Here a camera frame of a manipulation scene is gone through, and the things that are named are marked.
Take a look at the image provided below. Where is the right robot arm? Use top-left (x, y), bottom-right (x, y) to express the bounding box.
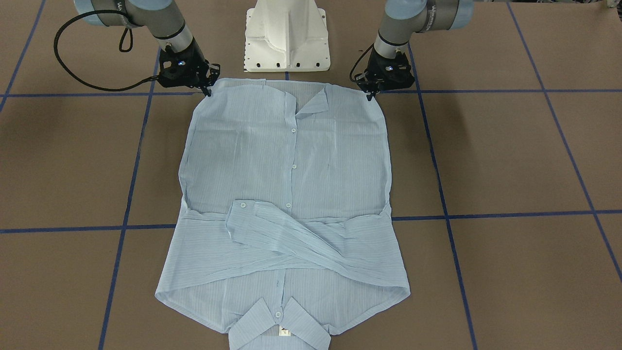
top-left (54, 0), bottom-right (221, 97)

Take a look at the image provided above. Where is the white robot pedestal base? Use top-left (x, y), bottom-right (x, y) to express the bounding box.
top-left (243, 0), bottom-right (331, 72)

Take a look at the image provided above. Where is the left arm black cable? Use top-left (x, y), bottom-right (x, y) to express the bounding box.
top-left (350, 43), bottom-right (376, 84)

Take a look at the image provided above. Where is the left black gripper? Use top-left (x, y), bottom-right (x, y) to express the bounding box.
top-left (355, 49), bottom-right (415, 102)

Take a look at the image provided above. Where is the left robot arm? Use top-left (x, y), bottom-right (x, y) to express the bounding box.
top-left (349, 0), bottom-right (475, 101)

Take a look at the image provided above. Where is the light blue button-up shirt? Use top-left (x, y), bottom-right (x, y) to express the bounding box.
top-left (154, 78), bottom-right (411, 350)

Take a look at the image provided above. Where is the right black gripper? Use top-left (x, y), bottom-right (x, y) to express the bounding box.
top-left (158, 38), bottom-right (221, 97)

